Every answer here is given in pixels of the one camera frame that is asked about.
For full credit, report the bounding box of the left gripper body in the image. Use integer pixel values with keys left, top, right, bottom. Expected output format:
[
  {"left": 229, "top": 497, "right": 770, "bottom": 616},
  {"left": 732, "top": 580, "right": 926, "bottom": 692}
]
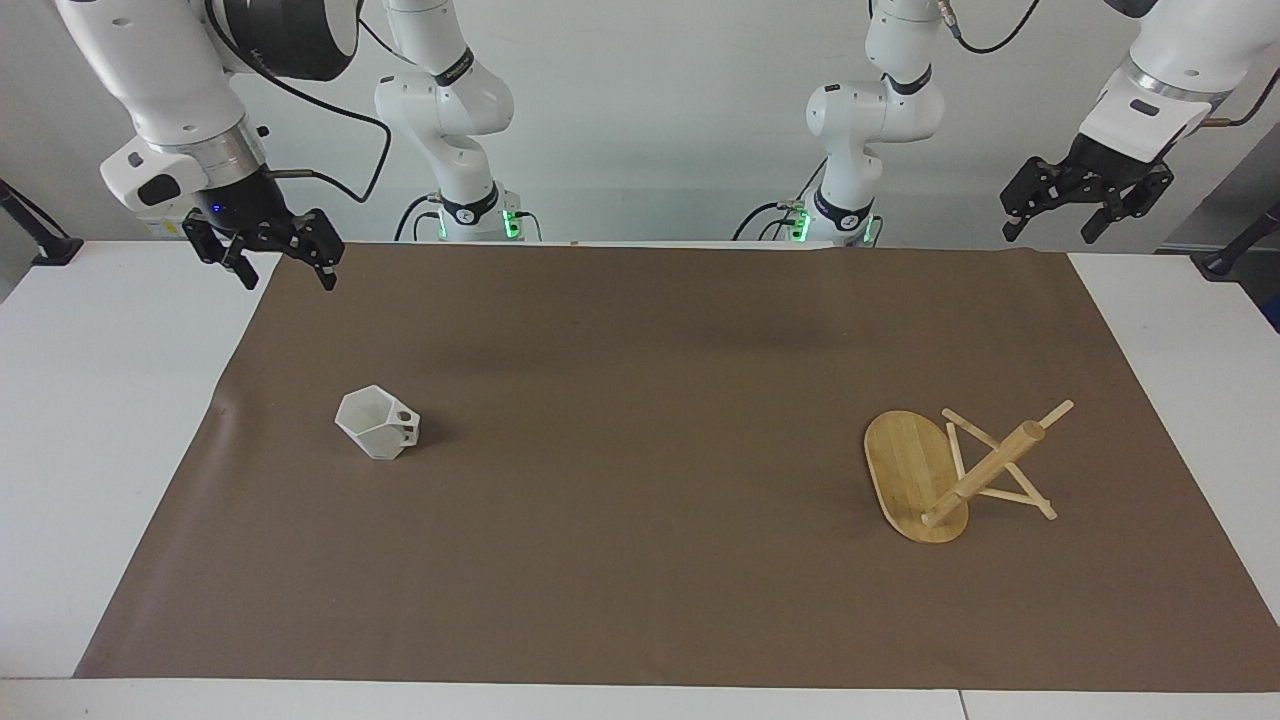
[{"left": 1064, "top": 133, "right": 1168, "bottom": 188}]

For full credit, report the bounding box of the black stand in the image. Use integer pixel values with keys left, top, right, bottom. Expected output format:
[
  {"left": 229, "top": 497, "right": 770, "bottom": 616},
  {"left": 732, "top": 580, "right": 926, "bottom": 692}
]
[
  {"left": 0, "top": 178, "right": 86, "bottom": 267},
  {"left": 1190, "top": 200, "right": 1280, "bottom": 282}
]

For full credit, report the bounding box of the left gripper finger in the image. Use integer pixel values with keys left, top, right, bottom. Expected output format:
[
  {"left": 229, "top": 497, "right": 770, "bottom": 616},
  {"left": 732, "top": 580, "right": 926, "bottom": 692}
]
[
  {"left": 1079, "top": 164, "right": 1177, "bottom": 245},
  {"left": 999, "top": 156, "right": 1092, "bottom": 243}
]

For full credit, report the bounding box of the black cable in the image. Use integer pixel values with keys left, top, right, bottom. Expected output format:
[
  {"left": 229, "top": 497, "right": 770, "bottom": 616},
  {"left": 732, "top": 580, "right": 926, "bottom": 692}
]
[
  {"left": 938, "top": 0, "right": 1043, "bottom": 56},
  {"left": 394, "top": 193, "right": 444, "bottom": 243},
  {"left": 205, "top": 0, "right": 393, "bottom": 205},
  {"left": 733, "top": 157, "right": 831, "bottom": 243},
  {"left": 1203, "top": 70, "right": 1280, "bottom": 130}
]

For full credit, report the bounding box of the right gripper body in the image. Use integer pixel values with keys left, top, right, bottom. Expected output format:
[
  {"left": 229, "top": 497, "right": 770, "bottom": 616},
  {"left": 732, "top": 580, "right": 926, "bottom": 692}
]
[{"left": 186, "top": 164, "right": 294, "bottom": 240}]

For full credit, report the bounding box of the wooden cup rack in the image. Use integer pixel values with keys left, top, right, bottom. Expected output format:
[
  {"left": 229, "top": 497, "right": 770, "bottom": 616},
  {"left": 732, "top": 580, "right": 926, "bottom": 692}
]
[{"left": 863, "top": 399, "right": 1076, "bottom": 545}]

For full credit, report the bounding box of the white faceted cup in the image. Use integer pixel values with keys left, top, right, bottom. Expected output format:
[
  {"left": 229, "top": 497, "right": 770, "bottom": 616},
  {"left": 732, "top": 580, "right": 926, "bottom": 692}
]
[{"left": 334, "top": 384, "right": 423, "bottom": 463}]

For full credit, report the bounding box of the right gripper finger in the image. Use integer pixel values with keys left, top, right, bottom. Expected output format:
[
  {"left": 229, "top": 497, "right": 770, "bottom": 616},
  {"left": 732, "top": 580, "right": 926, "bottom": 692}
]
[
  {"left": 182, "top": 213, "right": 264, "bottom": 292},
  {"left": 260, "top": 208, "right": 347, "bottom": 293}
]

